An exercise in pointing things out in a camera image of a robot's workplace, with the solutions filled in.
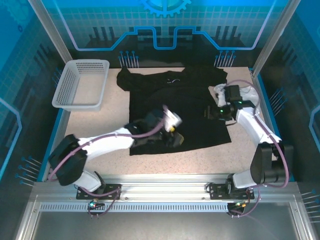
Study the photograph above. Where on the black floral print t-shirt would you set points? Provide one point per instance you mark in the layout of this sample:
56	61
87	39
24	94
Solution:
175	100

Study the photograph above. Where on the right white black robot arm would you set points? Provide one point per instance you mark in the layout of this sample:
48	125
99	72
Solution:
250	127

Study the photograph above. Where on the crumpled white cloth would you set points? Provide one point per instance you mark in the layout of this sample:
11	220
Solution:
252	96

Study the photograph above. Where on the blue table edge strip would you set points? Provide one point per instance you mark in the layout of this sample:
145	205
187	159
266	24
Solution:
59	122
266	100

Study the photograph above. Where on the white perforated plastic basket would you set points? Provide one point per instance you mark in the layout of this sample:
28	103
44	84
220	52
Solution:
82	87

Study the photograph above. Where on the grey metal sheet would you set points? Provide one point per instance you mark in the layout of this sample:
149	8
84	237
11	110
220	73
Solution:
160	227

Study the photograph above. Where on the aluminium mounting rail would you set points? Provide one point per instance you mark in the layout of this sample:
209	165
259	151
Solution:
165	190

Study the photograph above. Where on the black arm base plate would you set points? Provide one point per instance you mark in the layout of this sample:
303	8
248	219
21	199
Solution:
217	191
112	191

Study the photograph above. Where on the aluminium frame post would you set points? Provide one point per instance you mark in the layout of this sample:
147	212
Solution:
50	30
277	32

